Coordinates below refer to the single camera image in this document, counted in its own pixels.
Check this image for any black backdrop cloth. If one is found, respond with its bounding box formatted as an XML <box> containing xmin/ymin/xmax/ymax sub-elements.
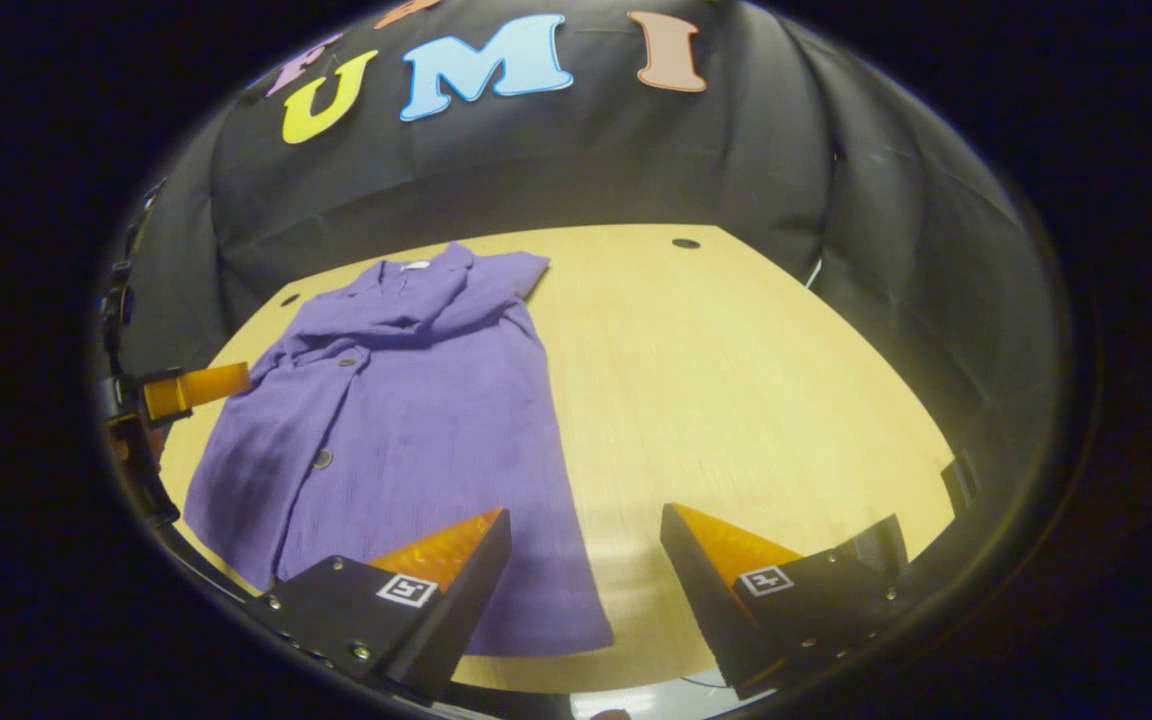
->
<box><xmin>111</xmin><ymin>0</ymin><xmax>1073</xmax><ymax>523</ymax></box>

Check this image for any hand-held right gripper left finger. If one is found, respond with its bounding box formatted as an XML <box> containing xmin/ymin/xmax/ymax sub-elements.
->
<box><xmin>246</xmin><ymin>507</ymin><xmax>515</xmax><ymax>702</ymax></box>

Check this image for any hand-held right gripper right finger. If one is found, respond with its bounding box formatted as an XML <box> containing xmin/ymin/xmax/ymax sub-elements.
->
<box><xmin>659</xmin><ymin>502</ymin><xmax>913</xmax><ymax>702</ymax></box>

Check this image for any purple button shirt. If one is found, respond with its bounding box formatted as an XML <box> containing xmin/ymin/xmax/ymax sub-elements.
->
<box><xmin>182</xmin><ymin>240</ymin><xmax>616</xmax><ymax>659</ymax></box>

